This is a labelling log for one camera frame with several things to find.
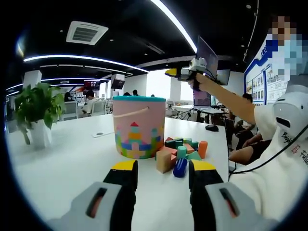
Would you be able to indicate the white office chair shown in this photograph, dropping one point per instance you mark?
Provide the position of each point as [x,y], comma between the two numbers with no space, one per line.
[70,110]
[99,107]

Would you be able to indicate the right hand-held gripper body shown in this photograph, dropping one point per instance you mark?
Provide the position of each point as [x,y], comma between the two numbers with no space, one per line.
[199,65]

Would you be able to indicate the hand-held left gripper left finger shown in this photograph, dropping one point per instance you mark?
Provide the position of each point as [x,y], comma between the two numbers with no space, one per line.
[120,192]

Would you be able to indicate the open laptop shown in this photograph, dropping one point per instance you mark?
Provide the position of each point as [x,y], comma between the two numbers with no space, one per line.
[202,98]

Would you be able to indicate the ceiling air conditioner vent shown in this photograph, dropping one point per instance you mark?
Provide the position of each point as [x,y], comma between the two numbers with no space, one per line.
[85,33]

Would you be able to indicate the large dark monitor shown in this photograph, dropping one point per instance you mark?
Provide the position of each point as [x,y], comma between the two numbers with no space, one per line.
[207,57]

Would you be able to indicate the person's white shirt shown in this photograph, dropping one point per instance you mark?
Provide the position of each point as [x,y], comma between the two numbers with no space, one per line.
[276,187]

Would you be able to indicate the long ceiling light strip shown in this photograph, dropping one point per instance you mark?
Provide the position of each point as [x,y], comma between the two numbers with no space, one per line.
[72,57]
[178,24]

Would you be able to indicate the hanging red-lit screen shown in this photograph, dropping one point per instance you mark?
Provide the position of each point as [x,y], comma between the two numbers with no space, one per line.
[91,85]

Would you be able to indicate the blue-framed wall poster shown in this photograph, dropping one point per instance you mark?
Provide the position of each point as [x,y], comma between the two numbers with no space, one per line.
[257,86]

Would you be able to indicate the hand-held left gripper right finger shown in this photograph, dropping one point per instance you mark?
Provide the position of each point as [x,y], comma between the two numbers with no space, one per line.
[204,192]

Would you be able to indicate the black computer mouse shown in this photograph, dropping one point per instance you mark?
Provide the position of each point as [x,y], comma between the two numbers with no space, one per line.
[211,128]

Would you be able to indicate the pink toy storage bucket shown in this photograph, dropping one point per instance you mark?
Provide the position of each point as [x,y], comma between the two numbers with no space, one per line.
[134,125]

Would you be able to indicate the hanging dark screen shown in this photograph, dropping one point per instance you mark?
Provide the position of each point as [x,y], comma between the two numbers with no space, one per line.
[118,83]

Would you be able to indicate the white table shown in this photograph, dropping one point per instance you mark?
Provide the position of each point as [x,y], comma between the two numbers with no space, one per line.
[72,163]

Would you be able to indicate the white flat pad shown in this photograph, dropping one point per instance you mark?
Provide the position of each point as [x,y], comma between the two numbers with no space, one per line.
[99,133]

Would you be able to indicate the small dark monitor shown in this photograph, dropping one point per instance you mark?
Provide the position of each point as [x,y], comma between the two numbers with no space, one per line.
[223,76]

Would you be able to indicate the person's right hand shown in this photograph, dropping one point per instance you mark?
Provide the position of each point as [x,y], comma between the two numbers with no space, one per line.
[204,83]

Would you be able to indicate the green potted plant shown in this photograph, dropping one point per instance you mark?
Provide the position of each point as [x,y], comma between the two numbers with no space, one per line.
[38,103]

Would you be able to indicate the blue cylinder toy block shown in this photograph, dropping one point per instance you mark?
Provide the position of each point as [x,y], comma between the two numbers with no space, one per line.
[180,167]

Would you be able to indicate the white chest-worn device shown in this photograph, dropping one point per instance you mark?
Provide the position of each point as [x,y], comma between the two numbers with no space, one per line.
[288,108]

